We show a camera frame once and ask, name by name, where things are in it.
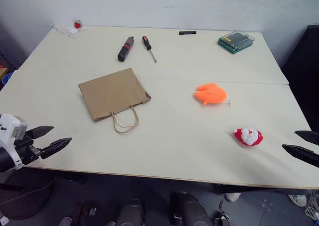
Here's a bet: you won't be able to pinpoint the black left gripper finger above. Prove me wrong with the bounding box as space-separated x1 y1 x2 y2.
38 137 72 160
25 125 55 140

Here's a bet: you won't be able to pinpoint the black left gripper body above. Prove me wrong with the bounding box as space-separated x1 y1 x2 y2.
14 132 41 166

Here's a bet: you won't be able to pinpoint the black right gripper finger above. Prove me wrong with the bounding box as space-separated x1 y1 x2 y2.
294 130 319 145
282 143 319 168

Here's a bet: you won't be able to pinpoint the dark round floor mat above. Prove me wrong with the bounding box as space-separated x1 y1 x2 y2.
0 170 56 221

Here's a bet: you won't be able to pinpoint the white sneaker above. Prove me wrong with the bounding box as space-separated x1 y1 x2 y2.
225 192 242 203
288 194 307 207

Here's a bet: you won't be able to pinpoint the red white santa toy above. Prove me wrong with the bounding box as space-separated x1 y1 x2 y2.
233 127 264 146

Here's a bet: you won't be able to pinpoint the black cabinet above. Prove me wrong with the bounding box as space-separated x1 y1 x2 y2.
281 24 319 132

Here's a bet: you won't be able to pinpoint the blue round container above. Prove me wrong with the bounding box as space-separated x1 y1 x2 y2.
1 72 14 86

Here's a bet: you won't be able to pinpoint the grey left robot leg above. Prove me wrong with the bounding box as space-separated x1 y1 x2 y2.
104 198 147 226

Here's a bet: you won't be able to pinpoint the grey robot leg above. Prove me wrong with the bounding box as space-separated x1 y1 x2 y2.
169 191 215 226
104 198 147 226

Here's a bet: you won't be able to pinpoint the plastic wrapper with red item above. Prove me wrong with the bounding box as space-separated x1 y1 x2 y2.
50 23 87 39

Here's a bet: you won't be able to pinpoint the orange plush toy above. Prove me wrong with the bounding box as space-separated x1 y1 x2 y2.
193 82 232 107

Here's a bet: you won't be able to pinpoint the green screwdriver bit case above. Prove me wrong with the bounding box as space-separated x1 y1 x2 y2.
217 29 256 55

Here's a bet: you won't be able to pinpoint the black red electric screwdriver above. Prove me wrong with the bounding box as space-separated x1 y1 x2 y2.
117 36 136 62

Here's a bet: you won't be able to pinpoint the grey right robot leg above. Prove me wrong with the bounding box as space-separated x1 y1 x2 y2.
169 191 215 226

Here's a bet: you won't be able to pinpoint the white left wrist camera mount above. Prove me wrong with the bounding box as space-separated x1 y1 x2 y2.
0 113 28 171

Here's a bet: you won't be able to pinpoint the white cable bundle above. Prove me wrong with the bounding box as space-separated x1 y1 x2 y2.
304 190 319 222

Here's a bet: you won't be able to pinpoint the brown paper bag with handles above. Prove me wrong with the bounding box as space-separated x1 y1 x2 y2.
78 67 152 135

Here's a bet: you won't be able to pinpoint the orange black handle screwdriver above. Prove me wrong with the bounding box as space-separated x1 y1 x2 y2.
142 35 158 63

